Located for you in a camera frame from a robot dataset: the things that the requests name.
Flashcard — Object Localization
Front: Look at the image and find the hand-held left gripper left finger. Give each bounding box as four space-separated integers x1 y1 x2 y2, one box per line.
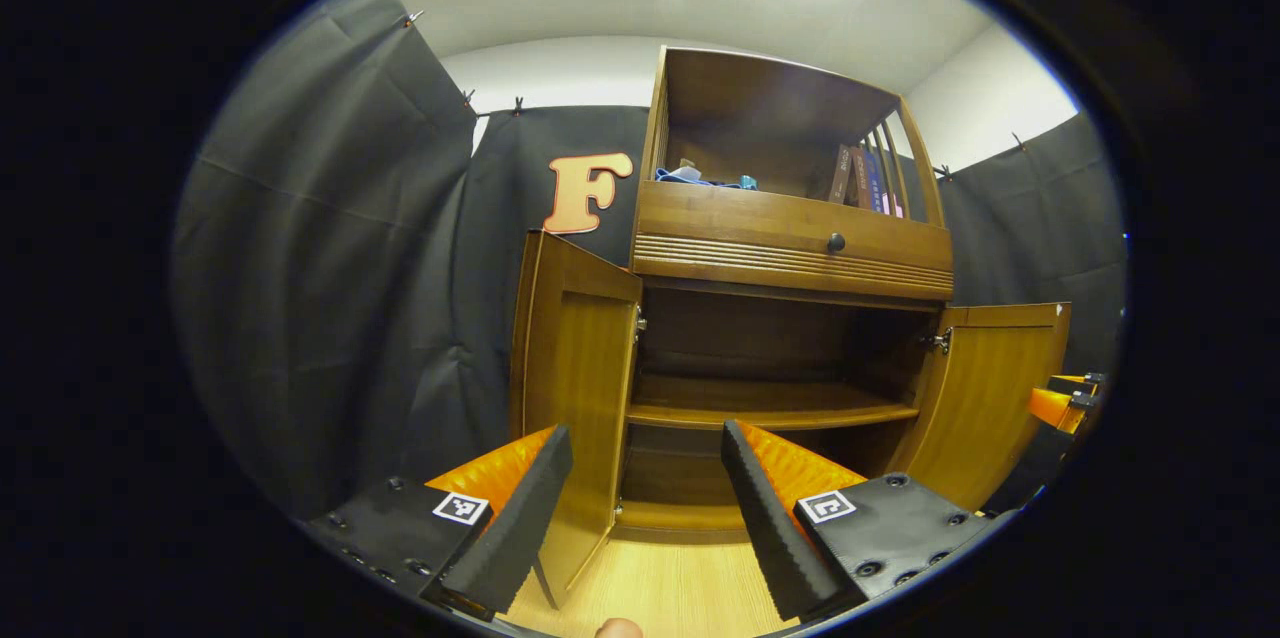
300 424 574 624

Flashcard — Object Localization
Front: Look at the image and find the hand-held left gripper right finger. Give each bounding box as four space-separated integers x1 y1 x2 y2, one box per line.
720 419 996 622

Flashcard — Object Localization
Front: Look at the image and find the wooden shoe cabinet door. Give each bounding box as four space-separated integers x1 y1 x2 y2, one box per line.
884 301 1072 512
507 229 645 610

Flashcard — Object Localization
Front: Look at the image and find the wooden double-door shoe cabinet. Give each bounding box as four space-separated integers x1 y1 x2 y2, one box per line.
618 45 957 545

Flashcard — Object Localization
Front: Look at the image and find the wooden inner shelf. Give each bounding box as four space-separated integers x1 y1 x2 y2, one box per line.
626 375 922 433

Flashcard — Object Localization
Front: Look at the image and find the wooden drawer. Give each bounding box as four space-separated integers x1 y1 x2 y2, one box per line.
631 179 955 302

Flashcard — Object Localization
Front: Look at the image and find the blue toy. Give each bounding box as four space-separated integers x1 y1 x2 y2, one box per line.
654 165 742 190

